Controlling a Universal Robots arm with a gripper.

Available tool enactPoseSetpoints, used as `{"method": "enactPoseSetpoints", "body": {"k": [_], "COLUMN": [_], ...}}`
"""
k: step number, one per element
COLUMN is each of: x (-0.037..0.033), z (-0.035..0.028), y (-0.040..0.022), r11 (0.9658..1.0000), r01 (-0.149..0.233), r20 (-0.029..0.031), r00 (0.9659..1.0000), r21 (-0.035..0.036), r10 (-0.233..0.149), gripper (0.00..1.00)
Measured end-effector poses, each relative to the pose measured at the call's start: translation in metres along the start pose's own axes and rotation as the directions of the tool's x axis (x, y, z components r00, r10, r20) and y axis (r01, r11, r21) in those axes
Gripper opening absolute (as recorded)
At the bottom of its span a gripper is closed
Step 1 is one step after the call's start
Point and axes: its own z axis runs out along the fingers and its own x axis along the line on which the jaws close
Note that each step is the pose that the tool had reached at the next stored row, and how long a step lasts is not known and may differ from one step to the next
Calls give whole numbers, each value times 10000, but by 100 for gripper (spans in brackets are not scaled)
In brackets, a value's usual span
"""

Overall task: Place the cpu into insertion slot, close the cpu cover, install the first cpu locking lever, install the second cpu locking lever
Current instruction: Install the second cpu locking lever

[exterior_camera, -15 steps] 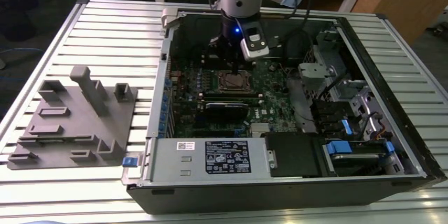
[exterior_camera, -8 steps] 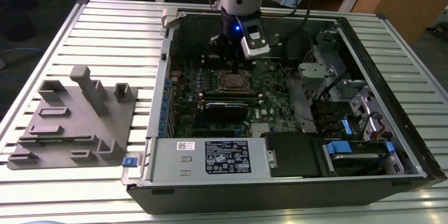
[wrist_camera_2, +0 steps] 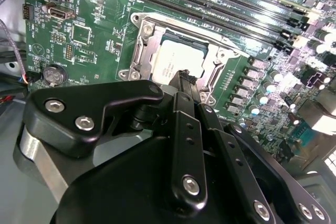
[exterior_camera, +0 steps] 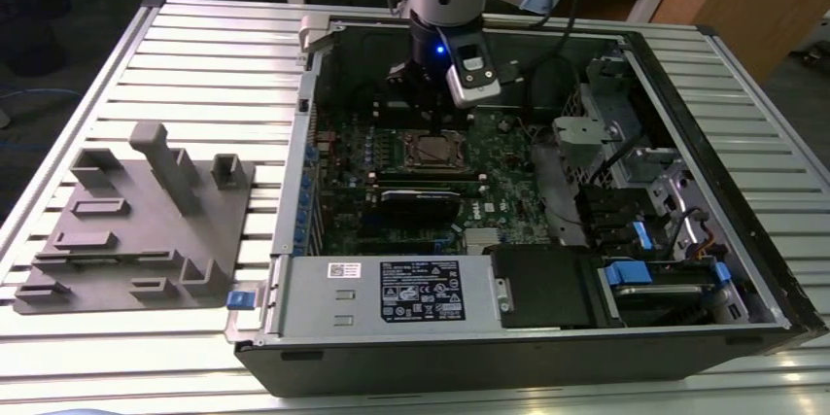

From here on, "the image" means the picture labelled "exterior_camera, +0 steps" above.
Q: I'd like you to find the blue floor cable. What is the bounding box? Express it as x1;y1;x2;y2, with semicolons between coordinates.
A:
0;86;83;101

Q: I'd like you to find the black PC case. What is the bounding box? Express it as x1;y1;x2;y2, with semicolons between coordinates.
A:
223;14;830;399

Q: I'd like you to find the black drive bay cover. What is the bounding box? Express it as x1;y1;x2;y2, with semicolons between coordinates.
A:
488;244;615;331

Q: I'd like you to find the silver drive cage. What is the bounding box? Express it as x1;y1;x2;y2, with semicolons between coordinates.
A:
570;54;699;192

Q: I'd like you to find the grey metal bracket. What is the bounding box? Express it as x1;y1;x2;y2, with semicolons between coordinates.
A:
551;116;618;159

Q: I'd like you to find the black round fan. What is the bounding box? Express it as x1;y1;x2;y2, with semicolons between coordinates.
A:
528;52;578;113

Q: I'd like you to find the black case cable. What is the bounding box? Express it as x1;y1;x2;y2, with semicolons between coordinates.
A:
582;116;650;192

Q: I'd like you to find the dark office chair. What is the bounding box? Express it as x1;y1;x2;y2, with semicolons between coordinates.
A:
0;0;72;79

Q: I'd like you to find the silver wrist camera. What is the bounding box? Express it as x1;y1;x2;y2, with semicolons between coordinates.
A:
444;31;506;110

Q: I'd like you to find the hard disk with blue carrier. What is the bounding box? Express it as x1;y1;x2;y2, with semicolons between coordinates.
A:
599;259;738;328

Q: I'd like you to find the black chair base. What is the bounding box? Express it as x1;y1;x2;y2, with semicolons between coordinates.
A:
787;14;830;69

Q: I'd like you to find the silver power supply unit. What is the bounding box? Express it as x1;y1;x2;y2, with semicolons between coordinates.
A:
257;255;511;338

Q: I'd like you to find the grey flat cable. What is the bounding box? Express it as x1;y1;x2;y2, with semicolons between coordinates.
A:
528;140;588;246

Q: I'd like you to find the silver heatsink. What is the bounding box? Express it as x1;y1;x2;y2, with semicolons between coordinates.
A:
463;227;502;247

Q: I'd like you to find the grey parts rack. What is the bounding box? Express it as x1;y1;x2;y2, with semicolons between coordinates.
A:
11;121;257;317

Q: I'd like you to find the green motherboard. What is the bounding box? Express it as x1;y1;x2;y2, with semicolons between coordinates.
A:
309;93;572;259

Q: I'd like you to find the black graphics card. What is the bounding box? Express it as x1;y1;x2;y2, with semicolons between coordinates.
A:
379;188;463;231

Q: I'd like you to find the coloured wire bundle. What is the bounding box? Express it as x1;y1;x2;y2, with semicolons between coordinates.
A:
667;205;724;260

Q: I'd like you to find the CPU socket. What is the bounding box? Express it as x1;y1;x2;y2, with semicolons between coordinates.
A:
397;127;475;174

